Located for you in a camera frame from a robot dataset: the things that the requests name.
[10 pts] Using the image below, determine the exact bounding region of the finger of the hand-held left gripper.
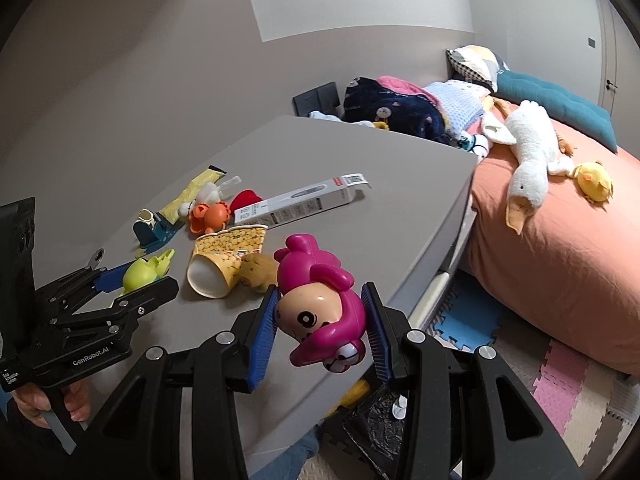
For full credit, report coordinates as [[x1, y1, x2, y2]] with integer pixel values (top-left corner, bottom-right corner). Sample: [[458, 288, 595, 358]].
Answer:
[[34, 247, 135, 311], [49, 276, 180, 333]]

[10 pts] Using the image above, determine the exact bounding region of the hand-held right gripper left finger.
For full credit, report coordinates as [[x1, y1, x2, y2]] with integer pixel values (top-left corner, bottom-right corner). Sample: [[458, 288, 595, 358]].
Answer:
[[82, 285, 281, 480]]

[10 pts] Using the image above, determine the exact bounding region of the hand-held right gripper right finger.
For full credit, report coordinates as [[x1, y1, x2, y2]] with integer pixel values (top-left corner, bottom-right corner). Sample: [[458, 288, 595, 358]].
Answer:
[[360, 281, 585, 480]]

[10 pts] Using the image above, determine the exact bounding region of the green plastic toy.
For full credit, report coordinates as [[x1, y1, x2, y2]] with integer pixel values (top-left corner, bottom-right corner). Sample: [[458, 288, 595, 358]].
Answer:
[[121, 248, 176, 293]]

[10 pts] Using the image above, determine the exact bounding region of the brown animal toy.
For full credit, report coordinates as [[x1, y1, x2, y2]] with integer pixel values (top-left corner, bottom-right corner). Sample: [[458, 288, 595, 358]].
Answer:
[[237, 252, 281, 293]]

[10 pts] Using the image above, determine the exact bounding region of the teal plastic toy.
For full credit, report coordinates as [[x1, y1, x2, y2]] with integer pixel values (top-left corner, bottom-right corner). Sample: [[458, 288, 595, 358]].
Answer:
[[132, 208, 183, 251]]

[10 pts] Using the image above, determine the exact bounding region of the bin with black bag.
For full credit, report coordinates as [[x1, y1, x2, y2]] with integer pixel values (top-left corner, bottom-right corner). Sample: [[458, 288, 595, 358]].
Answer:
[[320, 382, 408, 478]]

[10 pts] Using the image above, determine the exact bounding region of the pink monkey toy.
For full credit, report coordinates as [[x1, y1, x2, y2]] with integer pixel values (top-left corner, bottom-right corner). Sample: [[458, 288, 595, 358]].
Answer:
[[272, 233, 368, 373]]

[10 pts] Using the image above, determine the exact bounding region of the yellow paper cup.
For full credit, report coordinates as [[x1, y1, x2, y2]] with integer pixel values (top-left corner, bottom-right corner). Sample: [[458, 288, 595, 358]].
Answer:
[[186, 225, 268, 299]]

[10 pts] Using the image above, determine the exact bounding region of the orange crab toy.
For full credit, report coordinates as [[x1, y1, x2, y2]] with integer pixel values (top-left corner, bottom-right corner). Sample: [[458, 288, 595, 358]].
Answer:
[[188, 201, 231, 234]]

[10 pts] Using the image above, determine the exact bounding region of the red plastic toy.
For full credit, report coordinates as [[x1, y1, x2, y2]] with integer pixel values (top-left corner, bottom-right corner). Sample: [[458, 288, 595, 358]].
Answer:
[[229, 189, 264, 211]]

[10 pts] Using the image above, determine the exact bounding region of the long white cardboard box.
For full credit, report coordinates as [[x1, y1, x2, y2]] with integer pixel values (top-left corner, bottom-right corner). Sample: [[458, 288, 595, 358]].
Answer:
[[233, 172, 371, 228]]

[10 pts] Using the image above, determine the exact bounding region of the person's left hand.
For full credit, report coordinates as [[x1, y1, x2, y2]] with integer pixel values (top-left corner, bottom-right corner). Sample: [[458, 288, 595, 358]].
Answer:
[[9, 380, 92, 430]]

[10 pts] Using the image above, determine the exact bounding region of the white table bar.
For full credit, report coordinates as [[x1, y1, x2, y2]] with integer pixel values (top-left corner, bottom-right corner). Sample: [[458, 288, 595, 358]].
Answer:
[[407, 270, 453, 331]]

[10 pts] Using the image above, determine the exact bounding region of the person's left leg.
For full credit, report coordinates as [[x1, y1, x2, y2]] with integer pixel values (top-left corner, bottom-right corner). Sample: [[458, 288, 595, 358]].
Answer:
[[250, 427, 321, 480]]

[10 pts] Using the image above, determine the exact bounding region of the yellow packet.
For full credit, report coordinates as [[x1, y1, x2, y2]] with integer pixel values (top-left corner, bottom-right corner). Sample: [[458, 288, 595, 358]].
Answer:
[[159, 165, 227, 226]]

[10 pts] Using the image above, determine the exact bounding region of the small white plush toy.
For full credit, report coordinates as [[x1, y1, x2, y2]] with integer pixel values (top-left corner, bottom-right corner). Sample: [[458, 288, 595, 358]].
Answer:
[[179, 176, 242, 218]]

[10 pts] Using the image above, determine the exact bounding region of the foam puzzle floor mat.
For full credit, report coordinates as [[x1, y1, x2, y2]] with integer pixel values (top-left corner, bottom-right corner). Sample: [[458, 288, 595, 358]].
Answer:
[[320, 270, 640, 480]]

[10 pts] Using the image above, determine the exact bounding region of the bed with orange sheet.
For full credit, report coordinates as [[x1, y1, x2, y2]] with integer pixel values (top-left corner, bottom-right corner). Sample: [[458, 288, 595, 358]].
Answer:
[[467, 75, 640, 376]]

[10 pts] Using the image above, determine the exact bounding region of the white printed cloth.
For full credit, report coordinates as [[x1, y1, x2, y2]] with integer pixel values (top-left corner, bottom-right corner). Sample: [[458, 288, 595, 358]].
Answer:
[[452, 130, 491, 158]]

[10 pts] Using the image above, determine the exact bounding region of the navy printed blanket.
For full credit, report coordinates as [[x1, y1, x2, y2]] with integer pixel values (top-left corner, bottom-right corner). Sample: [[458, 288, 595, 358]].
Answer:
[[342, 76, 448, 143]]

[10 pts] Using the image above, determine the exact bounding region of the white goose plush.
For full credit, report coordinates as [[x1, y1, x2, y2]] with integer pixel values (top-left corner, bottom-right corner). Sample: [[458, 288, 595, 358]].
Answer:
[[482, 100, 576, 236]]

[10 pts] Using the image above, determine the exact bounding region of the light blue blanket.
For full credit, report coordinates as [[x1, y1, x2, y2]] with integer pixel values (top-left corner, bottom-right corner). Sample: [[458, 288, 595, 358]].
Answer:
[[425, 80, 493, 133]]

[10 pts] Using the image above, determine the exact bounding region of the pink cloth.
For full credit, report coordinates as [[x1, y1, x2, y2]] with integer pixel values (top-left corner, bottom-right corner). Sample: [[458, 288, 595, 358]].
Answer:
[[376, 76, 441, 108]]

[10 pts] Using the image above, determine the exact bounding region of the yellow duck plush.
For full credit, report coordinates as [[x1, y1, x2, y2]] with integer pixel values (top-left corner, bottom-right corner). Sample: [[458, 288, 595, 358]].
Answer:
[[571, 161, 615, 204]]

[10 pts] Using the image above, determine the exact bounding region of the patterned pillow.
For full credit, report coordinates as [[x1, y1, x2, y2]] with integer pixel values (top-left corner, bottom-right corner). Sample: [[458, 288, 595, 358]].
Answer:
[[446, 45, 510, 93]]

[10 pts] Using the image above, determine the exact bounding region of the teal cushion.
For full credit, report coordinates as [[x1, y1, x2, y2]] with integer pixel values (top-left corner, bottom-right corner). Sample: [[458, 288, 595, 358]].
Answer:
[[492, 70, 618, 153]]

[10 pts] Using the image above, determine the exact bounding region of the white door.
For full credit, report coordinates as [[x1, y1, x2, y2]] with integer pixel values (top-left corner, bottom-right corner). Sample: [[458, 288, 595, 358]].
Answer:
[[597, 0, 633, 116]]

